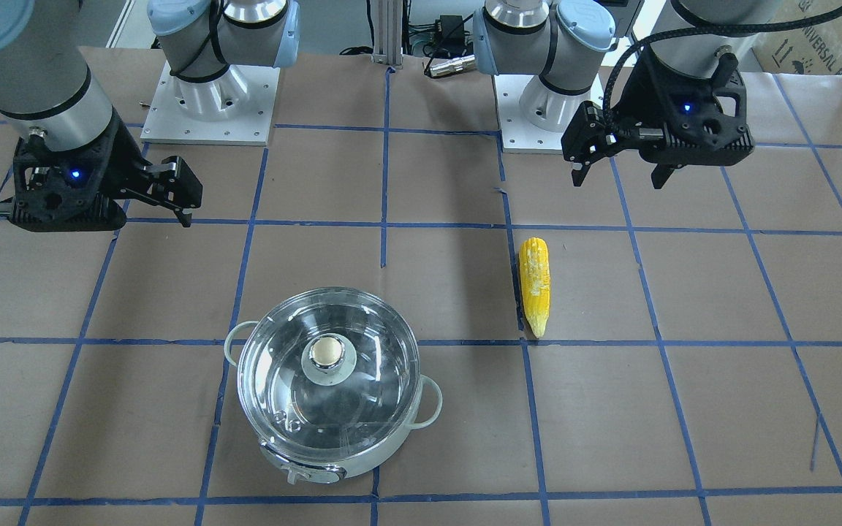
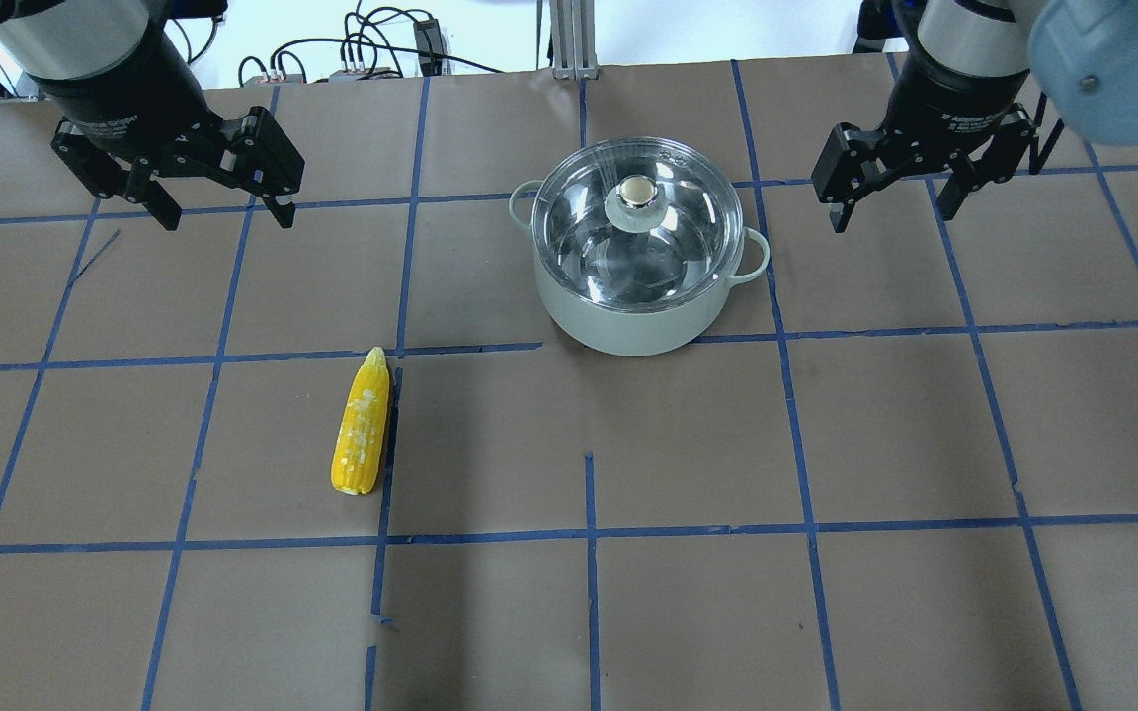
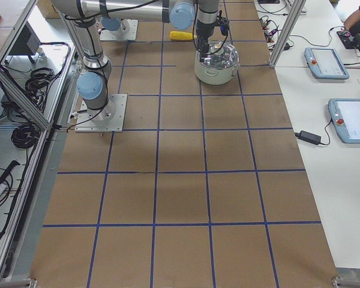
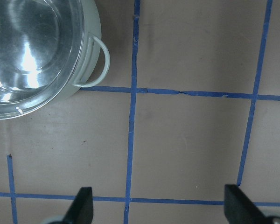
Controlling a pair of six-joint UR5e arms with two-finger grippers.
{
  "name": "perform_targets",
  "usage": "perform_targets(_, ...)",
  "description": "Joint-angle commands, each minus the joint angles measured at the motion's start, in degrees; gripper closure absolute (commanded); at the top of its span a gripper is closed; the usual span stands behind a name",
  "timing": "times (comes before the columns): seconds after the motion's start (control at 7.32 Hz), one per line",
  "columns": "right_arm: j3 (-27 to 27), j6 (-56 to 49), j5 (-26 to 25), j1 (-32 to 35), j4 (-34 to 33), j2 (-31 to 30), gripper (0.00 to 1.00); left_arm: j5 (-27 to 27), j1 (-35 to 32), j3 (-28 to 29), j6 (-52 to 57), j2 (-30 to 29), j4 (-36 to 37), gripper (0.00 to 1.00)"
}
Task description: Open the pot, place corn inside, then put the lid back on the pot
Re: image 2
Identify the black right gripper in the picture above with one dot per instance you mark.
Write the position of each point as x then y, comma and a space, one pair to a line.
959, 99

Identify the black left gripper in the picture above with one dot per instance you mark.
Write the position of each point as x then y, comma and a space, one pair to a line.
120, 99

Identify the glass pot lid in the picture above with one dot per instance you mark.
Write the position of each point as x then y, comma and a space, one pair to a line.
637, 224

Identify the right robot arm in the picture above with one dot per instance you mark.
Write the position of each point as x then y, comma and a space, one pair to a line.
1081, 58

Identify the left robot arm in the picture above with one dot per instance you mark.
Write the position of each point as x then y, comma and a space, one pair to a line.
18, 20

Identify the pale green cooking pot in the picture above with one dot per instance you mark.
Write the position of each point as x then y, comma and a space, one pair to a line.
637, 333

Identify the yellow corn cob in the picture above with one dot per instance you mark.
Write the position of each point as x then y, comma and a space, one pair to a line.
360, 442

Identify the black power adapter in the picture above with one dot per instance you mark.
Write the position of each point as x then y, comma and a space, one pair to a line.
430, 47

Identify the aluminium frame post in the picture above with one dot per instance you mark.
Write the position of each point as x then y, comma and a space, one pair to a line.
573, 40

